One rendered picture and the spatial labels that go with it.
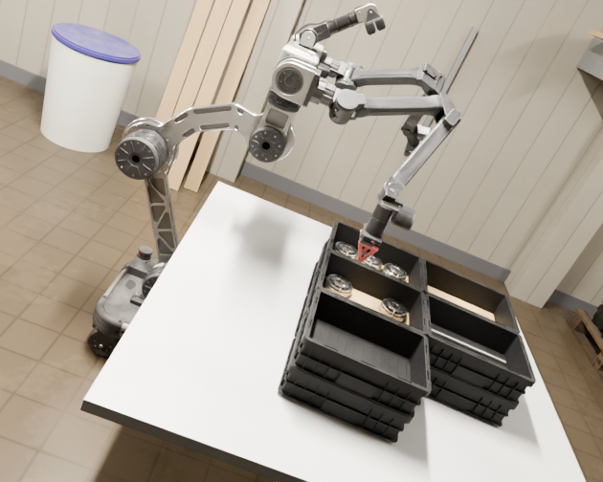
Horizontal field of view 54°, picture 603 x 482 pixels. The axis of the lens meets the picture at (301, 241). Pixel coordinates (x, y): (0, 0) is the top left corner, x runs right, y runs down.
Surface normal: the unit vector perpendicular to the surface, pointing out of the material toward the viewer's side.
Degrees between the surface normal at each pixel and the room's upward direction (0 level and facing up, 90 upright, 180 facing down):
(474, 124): 90
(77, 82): 93
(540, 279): 90
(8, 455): 0
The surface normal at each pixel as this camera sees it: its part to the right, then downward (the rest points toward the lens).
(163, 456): 0.37, -0.82
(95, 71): 0.29, 0.60
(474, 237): -0.09, 0.43
